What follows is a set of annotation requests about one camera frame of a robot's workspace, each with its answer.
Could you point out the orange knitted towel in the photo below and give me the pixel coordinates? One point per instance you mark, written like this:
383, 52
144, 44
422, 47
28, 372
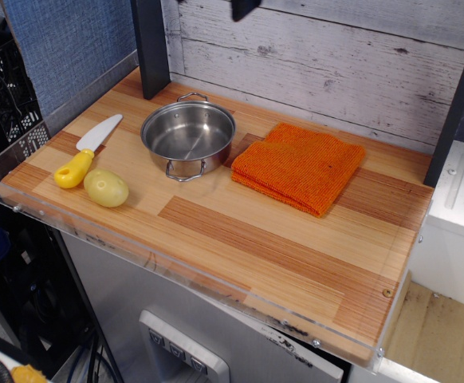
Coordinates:
299, 167

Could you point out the yellow object bottom left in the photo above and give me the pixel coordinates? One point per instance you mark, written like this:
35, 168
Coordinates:
27, 374

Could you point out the dark left shelf post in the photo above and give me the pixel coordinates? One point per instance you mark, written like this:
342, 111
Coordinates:
151, 46

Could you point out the yellow handled toy knife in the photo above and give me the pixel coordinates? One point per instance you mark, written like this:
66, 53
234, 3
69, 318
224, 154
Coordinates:
73, 173

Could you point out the yellow toy potato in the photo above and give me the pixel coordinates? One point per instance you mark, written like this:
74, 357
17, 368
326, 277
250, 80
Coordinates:
106, 188

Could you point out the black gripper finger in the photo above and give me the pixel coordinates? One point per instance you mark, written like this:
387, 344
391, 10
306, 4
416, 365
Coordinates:
241, 8

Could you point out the black plastic crate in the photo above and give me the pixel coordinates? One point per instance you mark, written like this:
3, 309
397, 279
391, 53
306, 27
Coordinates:
19, 110

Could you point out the dark right shelf post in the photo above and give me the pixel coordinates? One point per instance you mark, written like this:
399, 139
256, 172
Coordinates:
447, 136

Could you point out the white toy sink unit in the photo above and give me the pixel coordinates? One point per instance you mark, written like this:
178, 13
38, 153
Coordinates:
447, 203

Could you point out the clear acrylic table guard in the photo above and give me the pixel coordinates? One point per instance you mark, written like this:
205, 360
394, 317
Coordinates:
235, 270

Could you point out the stainless steel pot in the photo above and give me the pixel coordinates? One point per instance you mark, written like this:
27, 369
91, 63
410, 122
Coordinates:
189, 138

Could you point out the dark shelf post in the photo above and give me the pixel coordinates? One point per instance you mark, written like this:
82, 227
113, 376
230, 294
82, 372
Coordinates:
151, 46
447, 136

